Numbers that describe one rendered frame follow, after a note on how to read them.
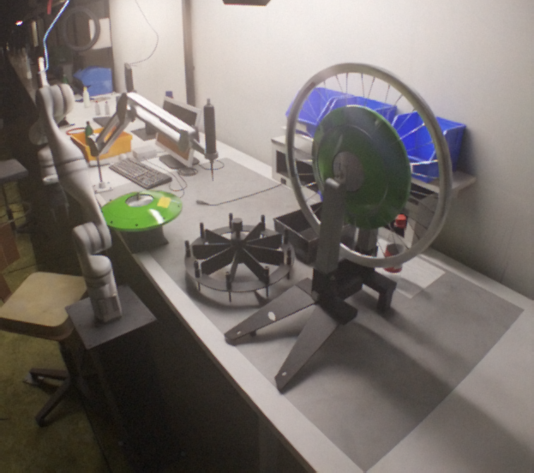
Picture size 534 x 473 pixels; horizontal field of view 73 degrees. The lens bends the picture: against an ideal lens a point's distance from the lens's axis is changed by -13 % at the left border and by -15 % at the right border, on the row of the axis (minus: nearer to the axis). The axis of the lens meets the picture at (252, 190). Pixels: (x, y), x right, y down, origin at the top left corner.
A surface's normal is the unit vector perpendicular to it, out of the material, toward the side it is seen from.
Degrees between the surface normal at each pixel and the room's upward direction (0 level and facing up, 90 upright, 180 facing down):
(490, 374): 0
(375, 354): 0
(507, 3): 90
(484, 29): 90
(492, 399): 0
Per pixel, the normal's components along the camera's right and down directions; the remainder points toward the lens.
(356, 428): -0.02, -0.91
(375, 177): -0.67, 0.29
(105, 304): 0.62, 0.31
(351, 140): -0.78, 0.09
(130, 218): -0.03, -0.69
